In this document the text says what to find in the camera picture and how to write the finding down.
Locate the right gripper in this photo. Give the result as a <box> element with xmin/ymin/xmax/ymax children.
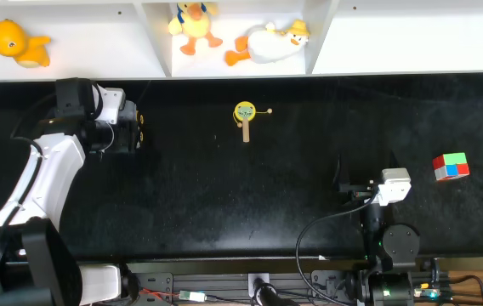
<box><xmin>332</xmin><ymin>150</ymin><xmax>401</xmax><ymax>202</ymax></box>

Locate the grey and yellow toy truck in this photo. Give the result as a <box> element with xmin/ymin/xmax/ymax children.
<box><xmin>117</xmin><ymin>99</ymin><xmax>146</xmax><ymax>150</ymax></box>

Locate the orange rubber duck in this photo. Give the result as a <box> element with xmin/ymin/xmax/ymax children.
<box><xmin>0</xmin><ymin>18</ymin><xmax>53</xmax><ymax>70</ymax></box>

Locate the many-coloured puzzle cube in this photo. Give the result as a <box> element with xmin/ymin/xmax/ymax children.
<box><xmin>431</xmin><ymin>151</ymin><xmax>471</xmax><ymax>183</ymax></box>

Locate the white shelf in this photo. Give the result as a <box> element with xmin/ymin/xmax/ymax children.
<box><xmin>0</xmin><ymin>0</ymin><xmax>483</xmax><ymax>82</ymax></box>

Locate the yellow wooden rattle drum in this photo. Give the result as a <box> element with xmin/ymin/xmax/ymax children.
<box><xmin>232</xmin><ymin>100</ymin><xmax>274</xmax><ymax>145</ymax></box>

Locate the white plush goose with hat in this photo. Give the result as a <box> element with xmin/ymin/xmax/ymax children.
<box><xmin>223</xmin><ymin>19</ymin><xmax>311</xmax><ymax>68</ymax></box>

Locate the yellow plush duck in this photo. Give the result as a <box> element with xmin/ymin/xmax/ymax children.
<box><xmin>167</xmin><ymin>2</ymin><xmax>224</xmax><ymax>57</ymax></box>

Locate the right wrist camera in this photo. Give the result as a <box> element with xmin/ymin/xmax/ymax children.
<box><xmin>370</xmin><ymin>167</ymin><xmax>413</xmax><ymax>207</ymax></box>

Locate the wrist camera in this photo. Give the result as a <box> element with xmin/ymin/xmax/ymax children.
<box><xmin>92</xmin><ymin>86</ymin><xmax>128</xmax><ymax>126</ymax></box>
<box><xmin>370</xmin><ymin>167</ymin><xmax>413</xmax><ymax>207</ymax></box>

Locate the mounting rail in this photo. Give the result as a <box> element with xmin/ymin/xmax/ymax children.
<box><xmin>120</xmin><ymin>257</ymin><xmax>483</xmax><ymax>306</ymax></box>

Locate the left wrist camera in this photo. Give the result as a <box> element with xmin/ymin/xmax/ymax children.
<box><xmin>92</xmin><ymin>86</ymin><xmax>128</xmax><ymax>126</ymax></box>

